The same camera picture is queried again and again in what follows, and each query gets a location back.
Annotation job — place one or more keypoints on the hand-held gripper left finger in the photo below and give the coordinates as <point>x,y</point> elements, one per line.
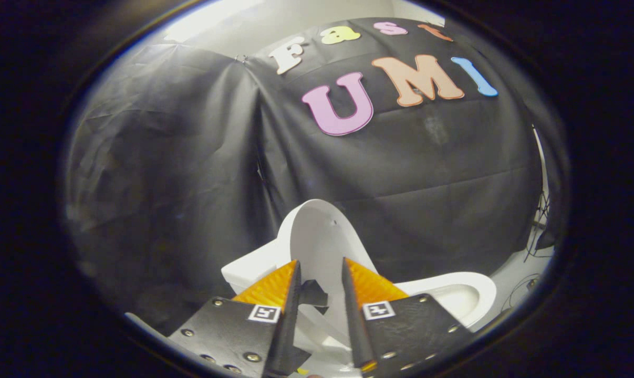
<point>288,325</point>

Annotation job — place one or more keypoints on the black lid pull tab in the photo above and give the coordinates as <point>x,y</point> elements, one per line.
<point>312,294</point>

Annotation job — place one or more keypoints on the black backdrop cloth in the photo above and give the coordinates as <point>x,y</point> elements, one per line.
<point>190,157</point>

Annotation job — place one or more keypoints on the white toilet seat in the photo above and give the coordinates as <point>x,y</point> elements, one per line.
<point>485,294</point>

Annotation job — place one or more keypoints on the white toilet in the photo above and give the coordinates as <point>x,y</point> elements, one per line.
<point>248,273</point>

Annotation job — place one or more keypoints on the white toilet lid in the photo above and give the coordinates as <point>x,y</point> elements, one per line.
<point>322,241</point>

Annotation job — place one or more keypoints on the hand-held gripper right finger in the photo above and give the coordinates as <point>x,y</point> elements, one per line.
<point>356,325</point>

